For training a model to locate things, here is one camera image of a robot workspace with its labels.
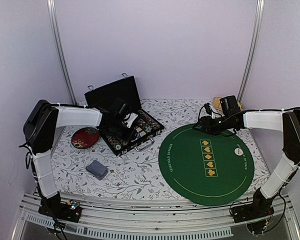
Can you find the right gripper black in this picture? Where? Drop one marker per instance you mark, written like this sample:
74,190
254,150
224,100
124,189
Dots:
204,119

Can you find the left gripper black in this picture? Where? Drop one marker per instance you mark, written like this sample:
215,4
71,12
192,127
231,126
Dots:
128,136

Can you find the black poker chip case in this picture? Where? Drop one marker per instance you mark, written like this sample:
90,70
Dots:
125,89

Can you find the white dealer button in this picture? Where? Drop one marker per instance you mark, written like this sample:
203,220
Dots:
238,151

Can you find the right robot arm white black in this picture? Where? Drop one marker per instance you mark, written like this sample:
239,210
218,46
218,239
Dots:
283,123

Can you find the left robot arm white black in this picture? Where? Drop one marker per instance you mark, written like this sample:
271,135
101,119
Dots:
39,131

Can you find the Texas Hold'em card box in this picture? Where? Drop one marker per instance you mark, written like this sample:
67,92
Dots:
139,132

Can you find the bamboo mat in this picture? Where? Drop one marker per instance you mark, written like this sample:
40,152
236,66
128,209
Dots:
217,104

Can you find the round red floral coaster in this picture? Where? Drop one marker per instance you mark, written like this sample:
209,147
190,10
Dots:
85,138

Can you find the right outer chip row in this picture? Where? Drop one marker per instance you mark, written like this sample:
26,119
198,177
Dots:
152,123

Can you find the blue playing card deck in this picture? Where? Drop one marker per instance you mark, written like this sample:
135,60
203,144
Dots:
97,169

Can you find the floral white table cloth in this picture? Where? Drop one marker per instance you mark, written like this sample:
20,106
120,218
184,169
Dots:
132,176

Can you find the round green poker mat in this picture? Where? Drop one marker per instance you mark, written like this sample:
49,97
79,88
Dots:
204,168

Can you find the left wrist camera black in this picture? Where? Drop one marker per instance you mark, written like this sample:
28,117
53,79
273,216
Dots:
119,108

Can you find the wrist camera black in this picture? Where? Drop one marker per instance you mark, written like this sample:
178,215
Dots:
229,105
119,108

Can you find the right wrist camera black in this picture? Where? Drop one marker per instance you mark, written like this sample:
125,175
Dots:
229,105

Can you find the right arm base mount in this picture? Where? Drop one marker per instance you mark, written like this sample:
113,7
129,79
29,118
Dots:
259,212

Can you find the aluminium front rail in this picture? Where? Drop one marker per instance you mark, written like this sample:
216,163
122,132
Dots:
126,219

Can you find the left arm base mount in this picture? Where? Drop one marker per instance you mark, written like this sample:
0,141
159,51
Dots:
53,207

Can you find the right aluminium frame post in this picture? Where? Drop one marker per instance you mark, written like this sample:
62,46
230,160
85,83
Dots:
252,49

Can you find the aluminium frame post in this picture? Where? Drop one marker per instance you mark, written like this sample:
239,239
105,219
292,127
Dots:
51,7
252,49

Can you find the left aluminium frame post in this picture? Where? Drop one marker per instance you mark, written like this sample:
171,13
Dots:
51,7

